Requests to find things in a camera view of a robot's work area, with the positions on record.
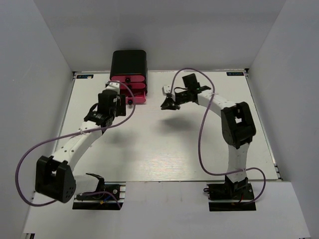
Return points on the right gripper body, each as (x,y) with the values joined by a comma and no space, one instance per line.
(182,97)

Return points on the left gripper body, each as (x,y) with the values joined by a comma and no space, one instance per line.
(120,109)

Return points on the pink bottom drawer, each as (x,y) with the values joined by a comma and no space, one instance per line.
(139,97)

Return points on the pink drawer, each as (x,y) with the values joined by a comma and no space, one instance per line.
(128,78)
(135,85)
(139,97)

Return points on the pink top drawer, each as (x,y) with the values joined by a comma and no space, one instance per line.
(128,78)

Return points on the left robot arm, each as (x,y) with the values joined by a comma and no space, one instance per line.
(54,174)

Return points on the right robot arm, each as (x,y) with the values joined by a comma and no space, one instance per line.
(237,125)

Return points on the black drawer cabinet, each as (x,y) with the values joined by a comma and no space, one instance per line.
(130,62)

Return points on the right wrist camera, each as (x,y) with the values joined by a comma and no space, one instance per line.
(166,89)

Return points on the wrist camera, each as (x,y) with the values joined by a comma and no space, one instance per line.
(114,86)
(166,89)

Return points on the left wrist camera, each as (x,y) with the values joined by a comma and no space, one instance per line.
(114,86)

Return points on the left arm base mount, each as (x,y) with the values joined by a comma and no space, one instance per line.
(111,198)

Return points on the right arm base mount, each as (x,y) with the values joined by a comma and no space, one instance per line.
(220,199)

